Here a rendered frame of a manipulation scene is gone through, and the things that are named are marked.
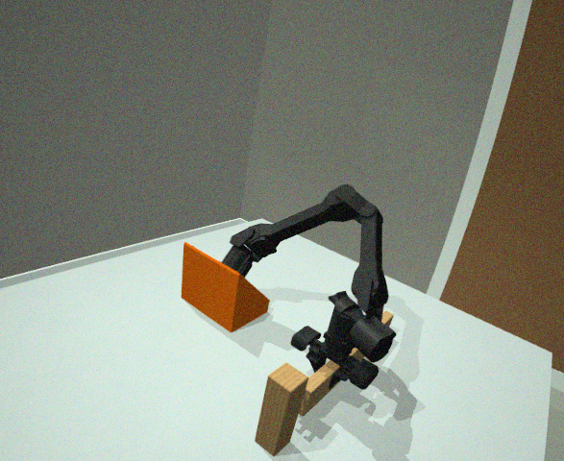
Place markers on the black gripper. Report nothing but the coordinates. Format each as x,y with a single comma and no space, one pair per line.
336,349

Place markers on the wooden post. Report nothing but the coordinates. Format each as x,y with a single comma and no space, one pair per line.
282,400

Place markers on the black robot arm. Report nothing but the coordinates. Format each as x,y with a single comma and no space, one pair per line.
367,332

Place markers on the wooden rail with steel hooks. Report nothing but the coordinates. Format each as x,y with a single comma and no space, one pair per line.
318,384

